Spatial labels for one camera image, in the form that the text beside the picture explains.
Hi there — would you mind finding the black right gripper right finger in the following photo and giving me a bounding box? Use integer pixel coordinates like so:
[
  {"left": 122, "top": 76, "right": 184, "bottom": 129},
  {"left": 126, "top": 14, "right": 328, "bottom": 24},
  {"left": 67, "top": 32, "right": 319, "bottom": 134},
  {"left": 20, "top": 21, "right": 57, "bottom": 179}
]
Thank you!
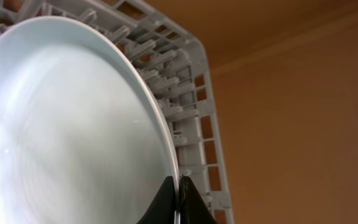
[{"left": 179, "top": 176, "right": 217, "bottom": 224}]

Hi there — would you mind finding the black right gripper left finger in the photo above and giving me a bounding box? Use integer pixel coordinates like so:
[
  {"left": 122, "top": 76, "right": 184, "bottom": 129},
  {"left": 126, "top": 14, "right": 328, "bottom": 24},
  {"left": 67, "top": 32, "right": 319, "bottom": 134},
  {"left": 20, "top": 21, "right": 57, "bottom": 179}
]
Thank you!
[{"left": 137, "top": 176, "right": 176, "bottom": 224}]

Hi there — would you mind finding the grey-blue dishwasher rack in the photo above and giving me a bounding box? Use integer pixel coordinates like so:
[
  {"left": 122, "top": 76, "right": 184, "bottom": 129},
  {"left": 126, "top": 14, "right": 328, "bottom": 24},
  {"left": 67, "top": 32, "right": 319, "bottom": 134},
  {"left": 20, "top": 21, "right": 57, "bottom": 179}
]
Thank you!
[{"left": 0, "top": 0, "right": 234, "bottom": 223}]

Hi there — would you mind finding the light blue plate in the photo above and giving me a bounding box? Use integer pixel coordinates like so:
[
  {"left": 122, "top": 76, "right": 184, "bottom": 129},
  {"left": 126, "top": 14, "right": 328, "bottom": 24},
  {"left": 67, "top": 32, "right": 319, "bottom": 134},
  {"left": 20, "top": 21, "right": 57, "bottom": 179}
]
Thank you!
[{"left": 0, "top": 16, "right": 178, "bottom": 223}]

